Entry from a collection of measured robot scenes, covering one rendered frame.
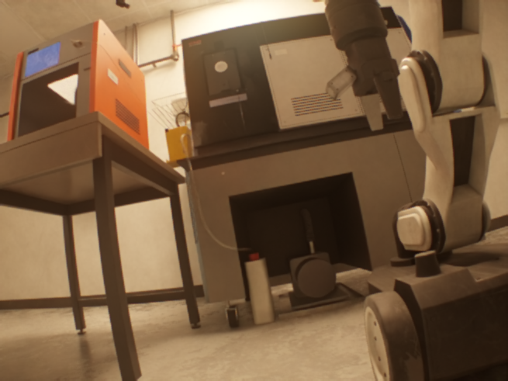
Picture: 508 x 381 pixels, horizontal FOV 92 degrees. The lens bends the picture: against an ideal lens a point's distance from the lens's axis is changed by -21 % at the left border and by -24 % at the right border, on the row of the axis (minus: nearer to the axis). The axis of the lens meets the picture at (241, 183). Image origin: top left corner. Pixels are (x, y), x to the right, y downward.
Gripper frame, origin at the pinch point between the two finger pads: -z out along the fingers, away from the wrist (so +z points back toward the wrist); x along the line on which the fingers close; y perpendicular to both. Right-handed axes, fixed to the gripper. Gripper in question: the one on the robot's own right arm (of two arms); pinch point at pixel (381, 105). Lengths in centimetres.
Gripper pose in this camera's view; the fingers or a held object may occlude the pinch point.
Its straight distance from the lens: 49.3
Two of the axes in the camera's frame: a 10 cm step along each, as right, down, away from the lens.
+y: 9.6, -1.9, -1.9
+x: -1.9, 0.2, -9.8
